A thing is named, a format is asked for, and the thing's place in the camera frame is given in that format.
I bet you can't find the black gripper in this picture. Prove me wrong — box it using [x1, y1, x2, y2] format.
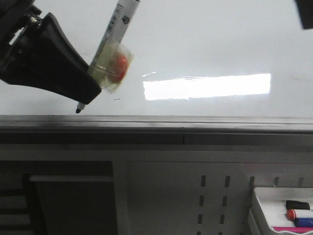
[0, 0, 101, 104]

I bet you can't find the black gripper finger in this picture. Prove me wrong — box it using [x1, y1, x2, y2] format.
[295, 0, 313, 30]

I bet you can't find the white black-tipped whiteboard marker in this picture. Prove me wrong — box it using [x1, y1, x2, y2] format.
[75, 0, 134, 114]

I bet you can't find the white whiteboard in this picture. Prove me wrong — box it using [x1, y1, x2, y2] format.
[0, 0, 313, 118]

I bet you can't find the dark cabinet door panel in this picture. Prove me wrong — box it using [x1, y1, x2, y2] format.
[30, 175, 118, 235]

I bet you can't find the white perforated metal panel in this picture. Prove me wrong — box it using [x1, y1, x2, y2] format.
[126, 162, 313, 235]

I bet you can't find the white plastic storage tray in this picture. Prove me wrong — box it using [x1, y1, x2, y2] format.
[248, 187, 313, 235]

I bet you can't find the red-capped white marker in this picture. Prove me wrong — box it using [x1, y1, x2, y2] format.
[286, 209, 313, 221]

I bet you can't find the blue marker in tray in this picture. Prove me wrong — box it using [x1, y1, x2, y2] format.
[294, 217, 313, 228]

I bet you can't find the pink item in tray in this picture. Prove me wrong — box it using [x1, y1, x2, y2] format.
[272, 227, 313, 234]

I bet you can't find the grey aluminium whiteboard tray rail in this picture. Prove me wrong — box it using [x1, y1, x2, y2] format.
[0, 115, 313, 133]

